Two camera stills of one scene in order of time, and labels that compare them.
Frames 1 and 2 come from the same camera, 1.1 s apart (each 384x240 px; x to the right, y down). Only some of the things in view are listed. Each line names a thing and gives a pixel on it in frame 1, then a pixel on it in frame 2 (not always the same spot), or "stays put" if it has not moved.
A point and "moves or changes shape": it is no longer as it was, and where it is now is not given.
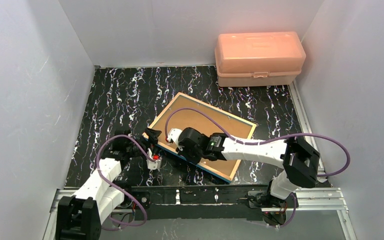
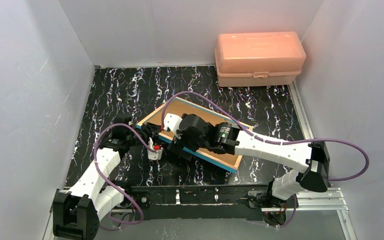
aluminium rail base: (221, 202) stays put
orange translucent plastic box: (259, 59) stays put
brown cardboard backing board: (205, 125) moves or changes shape
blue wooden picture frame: (253, 126) to (177, 107)
